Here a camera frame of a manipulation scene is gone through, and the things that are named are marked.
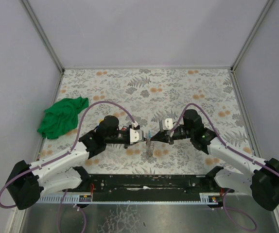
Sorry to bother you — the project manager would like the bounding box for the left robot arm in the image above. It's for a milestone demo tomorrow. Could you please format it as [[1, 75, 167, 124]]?
[[6, 116, 145, 210]]

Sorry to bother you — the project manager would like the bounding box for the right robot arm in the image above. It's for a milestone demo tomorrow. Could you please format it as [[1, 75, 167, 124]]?
[[151, 109, 279, 211]]

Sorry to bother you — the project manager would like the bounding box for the floral patterned tablecloth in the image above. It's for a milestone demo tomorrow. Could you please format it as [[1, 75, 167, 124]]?
[[39, 69, 253, 174]]

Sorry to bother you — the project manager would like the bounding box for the green crumpled cloth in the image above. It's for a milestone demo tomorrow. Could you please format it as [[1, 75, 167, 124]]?
[[37, 97, 89, 140]]

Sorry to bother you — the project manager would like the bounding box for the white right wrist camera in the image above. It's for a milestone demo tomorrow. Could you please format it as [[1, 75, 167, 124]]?
[[159, 118, 174, 132]]

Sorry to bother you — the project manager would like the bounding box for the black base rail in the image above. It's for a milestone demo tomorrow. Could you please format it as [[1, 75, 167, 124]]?
[[68, 174, 225, 202]]

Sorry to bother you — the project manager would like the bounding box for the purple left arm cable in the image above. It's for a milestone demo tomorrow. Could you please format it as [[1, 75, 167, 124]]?
[[0, 101, 137, 209]]

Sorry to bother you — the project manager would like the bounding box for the white slotted cable duct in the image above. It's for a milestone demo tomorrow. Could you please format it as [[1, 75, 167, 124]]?
[[36, 194, 218, 205]]

